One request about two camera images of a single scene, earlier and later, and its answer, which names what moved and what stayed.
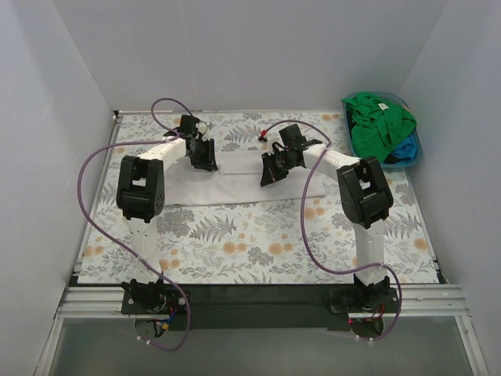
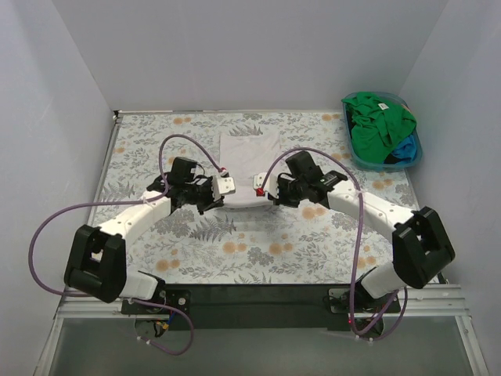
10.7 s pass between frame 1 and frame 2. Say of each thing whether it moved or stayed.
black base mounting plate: stayed
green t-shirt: stayed
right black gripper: moved
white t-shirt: moved
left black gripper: moved
